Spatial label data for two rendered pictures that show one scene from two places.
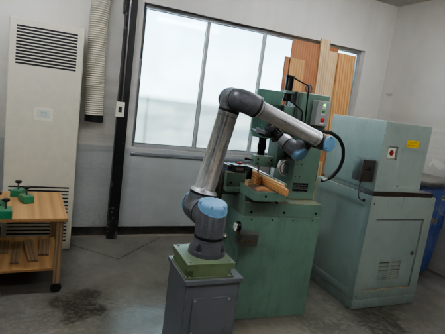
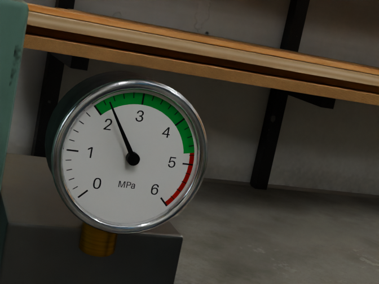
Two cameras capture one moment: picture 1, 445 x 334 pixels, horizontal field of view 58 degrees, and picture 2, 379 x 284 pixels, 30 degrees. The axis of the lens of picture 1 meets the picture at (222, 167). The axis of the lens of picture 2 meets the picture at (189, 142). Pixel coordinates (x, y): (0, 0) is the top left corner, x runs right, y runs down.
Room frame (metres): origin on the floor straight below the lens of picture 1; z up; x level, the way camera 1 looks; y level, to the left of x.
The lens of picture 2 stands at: (2.33, 0.14, 0.72)
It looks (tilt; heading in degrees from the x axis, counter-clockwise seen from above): 10 degrees down; 271
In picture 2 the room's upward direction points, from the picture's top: 12 degrees clockwise
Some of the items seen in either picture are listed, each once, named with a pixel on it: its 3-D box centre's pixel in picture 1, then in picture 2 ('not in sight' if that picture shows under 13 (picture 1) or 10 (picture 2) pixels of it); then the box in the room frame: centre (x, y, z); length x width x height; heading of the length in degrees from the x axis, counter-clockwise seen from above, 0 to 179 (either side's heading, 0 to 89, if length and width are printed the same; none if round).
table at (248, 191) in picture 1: (243, 184); not in sight; (2.61, -0.15, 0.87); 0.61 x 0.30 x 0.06; 22
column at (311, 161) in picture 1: (299, 146); not in sight; (2.78, -0.51, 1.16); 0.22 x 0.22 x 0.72; 22
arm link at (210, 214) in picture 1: (210, 217); not in sight; (1.95, 0.03, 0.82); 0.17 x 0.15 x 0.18; 26
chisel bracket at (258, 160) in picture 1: (261, 162); not in sight; (2.68, -0.26, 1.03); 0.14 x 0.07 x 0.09; 112
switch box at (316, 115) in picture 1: (320, 113); not in sight; (2.66, -0.59, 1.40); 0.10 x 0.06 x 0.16; 112
